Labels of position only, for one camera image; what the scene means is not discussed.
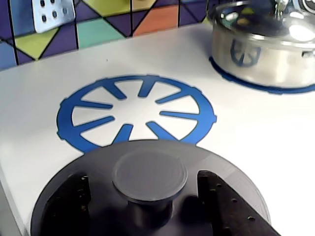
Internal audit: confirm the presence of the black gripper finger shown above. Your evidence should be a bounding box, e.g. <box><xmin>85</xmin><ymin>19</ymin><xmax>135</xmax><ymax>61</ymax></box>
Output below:
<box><xmin>45</xmin><ymin>174</ymin><xmax>97</xmax><ymax>236</ymax></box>
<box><xmin>197</xmin><ymin>171</ymin><xmax>283</xmax><ymax>236</ymax></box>

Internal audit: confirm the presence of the gray plastic lid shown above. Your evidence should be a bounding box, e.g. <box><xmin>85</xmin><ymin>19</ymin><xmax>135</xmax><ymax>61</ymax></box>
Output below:
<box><xmin>30</xmin><ymin>140</ymin><xmax>271</xmax><ymax>236</ymax></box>

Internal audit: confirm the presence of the shiny steel pot lid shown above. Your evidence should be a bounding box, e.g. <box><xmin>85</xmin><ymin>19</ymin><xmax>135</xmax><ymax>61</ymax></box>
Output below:
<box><xmin>206</xmin><ymin>0</ymin><xmax>315</xmax><ymax>50</ymax></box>

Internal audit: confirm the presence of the blue wooden toy kitchen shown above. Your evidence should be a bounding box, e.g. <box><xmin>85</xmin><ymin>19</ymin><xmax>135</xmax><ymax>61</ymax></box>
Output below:
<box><xmin>0</xmin><ymin>0</ymin><xmax>315</xmax><ymax>236</ymax></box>

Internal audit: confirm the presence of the colourful tile backsplash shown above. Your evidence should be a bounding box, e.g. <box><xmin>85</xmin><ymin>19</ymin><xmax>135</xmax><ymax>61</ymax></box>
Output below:
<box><xmin>0</xmin><ymin>0</ymin><xmax>210</xmax><ymax>72</ymax></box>

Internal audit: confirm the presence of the steel slotted spatula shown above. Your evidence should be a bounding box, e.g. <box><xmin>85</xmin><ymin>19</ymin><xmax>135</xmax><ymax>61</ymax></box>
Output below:
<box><xmin>31</xmin><ymin>0</ymin><xmax>76</xmax><ymax>34</ymax></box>

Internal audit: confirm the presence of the blue burner ring print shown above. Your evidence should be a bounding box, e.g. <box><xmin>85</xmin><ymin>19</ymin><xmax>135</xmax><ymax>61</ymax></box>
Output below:
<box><xmin>56</xmin><ymin>74</ymin><xmax>217</xmax><ymax>155</ymax></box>
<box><xmin>208</xmin><ymin>56</ymin><xmax>315</xmax><ymax>95</ymax></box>

